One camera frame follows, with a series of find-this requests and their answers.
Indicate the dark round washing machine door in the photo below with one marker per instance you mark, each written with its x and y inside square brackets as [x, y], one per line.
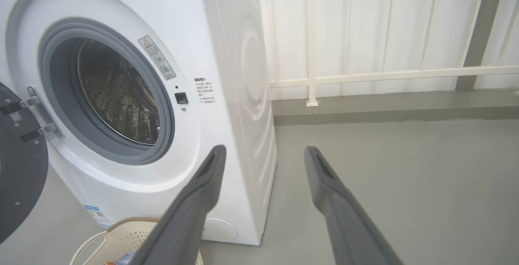
[20, 176]

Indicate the grey warning sticker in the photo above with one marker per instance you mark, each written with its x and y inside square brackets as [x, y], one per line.
[157, 57]

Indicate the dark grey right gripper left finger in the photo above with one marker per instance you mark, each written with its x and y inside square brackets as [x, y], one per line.
[182, 224]

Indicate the blue cartoon print garment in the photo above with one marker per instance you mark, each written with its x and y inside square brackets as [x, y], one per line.
[123, 259]

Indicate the white washing machine body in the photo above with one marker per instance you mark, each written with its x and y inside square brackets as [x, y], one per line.
[211, 135]

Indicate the white metal railing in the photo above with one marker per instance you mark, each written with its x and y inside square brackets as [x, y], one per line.
[365, 76]

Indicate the blue energy label sticker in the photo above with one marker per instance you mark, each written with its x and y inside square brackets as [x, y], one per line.
[97, 216]

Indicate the cream perforated laundry basket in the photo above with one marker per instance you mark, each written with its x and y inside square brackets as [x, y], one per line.
[121, 236]

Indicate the black instruction text label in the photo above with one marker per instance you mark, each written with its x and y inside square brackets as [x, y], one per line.
[204, 90]

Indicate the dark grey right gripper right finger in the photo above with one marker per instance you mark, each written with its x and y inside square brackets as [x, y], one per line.
[348, 224]

